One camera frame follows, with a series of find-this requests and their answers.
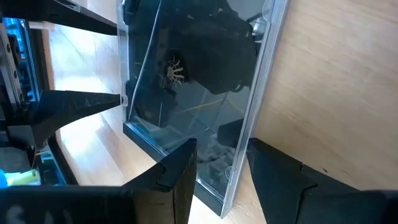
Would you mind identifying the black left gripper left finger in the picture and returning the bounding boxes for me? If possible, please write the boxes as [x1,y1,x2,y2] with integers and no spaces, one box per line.
[122,138,198,224]

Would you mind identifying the black jewel case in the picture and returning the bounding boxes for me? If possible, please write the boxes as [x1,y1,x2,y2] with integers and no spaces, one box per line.
[117,0,290,218]

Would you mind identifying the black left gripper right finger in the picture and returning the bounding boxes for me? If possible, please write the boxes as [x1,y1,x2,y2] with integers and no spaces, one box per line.
[247,138,359,224]

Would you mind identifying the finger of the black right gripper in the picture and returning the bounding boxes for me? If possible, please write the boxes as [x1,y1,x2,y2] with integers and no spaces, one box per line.
[32,90,122,151]
[0,0,118,36]

